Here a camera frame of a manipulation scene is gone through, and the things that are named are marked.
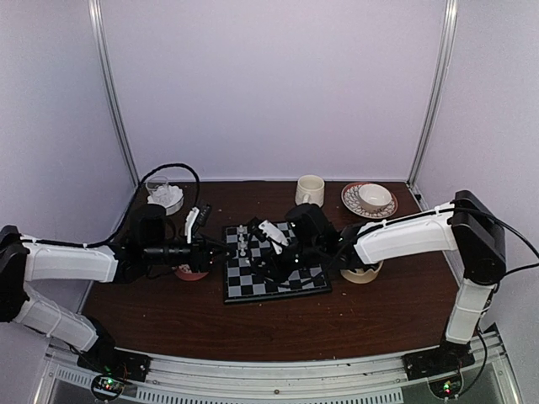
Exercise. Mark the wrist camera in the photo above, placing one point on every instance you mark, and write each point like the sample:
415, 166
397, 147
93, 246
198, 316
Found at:
196, 218
266, 231

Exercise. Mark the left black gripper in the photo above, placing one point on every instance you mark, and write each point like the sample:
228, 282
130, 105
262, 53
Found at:
201, 253

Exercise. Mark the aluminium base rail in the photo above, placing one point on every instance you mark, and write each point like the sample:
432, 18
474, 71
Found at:
375, 379

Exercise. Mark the left aluminium frame post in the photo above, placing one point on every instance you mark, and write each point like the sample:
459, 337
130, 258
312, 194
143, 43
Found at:
97, 23

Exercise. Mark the patterned saucer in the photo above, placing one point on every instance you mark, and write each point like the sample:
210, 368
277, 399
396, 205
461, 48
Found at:
350, 199

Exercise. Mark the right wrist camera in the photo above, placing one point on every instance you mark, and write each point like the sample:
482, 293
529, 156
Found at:
266, 231

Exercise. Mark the cream bowl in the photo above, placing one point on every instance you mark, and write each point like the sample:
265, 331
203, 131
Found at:
362, 275

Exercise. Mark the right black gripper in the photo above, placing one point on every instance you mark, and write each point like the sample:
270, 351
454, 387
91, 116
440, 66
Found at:
274, 272

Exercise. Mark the right aluminium frame post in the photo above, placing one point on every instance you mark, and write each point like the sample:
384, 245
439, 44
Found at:
443, 61

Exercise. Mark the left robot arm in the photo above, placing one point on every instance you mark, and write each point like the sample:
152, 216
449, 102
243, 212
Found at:
145, 245

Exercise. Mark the black white chess board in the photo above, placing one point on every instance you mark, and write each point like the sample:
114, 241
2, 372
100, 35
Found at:
253, 273

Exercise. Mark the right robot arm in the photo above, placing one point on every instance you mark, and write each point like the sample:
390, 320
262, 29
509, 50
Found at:
464, 225

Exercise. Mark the clear glass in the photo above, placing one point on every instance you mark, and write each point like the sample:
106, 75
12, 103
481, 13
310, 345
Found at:
158, 185

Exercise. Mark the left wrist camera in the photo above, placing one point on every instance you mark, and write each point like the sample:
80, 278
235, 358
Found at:
196, 218

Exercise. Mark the cream ribbed mug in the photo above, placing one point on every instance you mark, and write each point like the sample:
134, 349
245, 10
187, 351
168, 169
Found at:
310, 189

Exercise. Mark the pink bowl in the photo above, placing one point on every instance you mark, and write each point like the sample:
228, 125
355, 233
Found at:
185, 273

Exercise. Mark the aluminium frame post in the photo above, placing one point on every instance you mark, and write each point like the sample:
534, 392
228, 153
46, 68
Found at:
443, 61
97, 23

